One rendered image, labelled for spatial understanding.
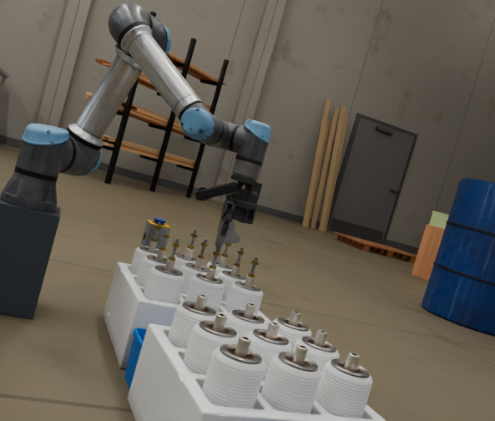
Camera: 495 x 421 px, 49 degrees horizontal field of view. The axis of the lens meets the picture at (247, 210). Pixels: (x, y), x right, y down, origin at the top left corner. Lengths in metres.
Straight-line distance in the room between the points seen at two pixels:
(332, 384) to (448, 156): 10.30
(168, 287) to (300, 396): 0.56
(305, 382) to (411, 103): 9.85
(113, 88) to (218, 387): 1.01
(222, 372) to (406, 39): 9.99
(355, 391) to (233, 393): 0.24
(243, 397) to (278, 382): 0.08
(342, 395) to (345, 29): 9.26
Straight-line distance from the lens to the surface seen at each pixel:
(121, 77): 1.67
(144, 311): 1.41
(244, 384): 0.95
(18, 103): 8.81
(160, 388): 1.10
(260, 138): 1.45
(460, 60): 11.38
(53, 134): 1.60
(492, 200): 3.84
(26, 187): 1.60
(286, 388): 1.00
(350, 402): 1.07
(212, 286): 1.46
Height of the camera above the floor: 0.55
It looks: 4 degrees down
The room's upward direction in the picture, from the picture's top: 16 degrees clockwise
